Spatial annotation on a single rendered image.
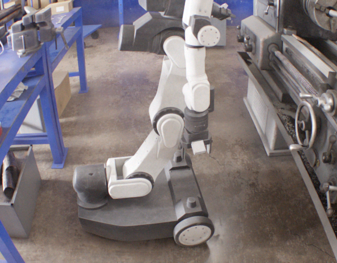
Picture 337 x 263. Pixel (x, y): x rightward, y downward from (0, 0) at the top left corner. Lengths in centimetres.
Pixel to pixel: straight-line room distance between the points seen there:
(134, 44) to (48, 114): 96
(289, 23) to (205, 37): 115
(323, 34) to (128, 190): 162
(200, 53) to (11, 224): 131
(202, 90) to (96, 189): 74
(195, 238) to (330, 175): 77
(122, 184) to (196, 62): 71
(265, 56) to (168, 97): 98
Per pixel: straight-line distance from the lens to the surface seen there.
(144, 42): 126
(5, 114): 161
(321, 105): 118
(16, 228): 181
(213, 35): 107
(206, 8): 106
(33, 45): 178
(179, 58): 128
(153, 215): 161
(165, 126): 139
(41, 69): 194
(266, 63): 219
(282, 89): 217
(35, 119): 250
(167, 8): 119
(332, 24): 201
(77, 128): 261
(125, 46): 127
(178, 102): 140
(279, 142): 229
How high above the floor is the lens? 136
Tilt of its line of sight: 35 degrees down
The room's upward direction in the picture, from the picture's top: 2 degrees counter-clockwise
